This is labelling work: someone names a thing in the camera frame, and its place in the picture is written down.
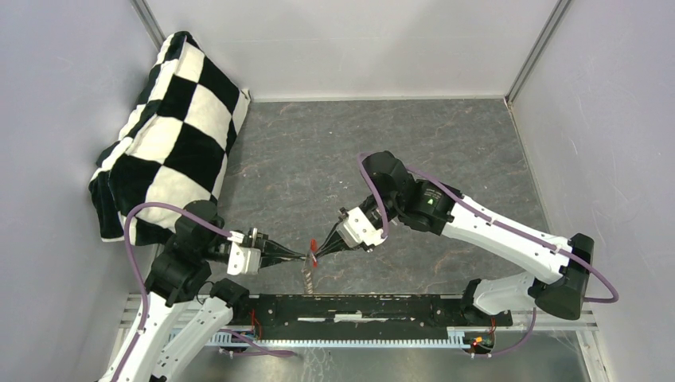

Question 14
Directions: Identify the red key tag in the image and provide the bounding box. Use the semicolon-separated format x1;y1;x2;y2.
308;239;318;267

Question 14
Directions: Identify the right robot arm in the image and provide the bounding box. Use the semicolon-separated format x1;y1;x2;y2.
315;151;595;325

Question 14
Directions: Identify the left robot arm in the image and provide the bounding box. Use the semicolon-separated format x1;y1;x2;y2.
97;200;306;381

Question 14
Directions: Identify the left electronics board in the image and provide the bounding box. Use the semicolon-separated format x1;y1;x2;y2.
228;310;263;347

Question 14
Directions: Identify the electronics board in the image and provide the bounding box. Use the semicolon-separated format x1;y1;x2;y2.
228;310;263;347
464;318;497;358

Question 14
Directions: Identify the black white checkered pillow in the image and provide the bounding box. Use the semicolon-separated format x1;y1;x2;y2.
88;31;251;246

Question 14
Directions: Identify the right electronics board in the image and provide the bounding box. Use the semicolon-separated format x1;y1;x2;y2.
464;318;497;358

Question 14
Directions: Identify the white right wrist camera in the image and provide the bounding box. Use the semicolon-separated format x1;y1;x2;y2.
337;207;386;251

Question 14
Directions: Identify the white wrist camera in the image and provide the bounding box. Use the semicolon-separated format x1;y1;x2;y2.
337;207;386;251
227;228;262;275

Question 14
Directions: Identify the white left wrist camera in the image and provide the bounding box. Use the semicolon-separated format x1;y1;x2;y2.
227;228;262;275

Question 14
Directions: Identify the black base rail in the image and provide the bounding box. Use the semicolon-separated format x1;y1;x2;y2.
230;294;513;341

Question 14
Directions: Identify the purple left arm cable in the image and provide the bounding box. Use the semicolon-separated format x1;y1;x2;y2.
111;202;236;382

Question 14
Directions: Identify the white toothed cable duct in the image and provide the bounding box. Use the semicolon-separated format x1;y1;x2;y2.
205;329;470;350

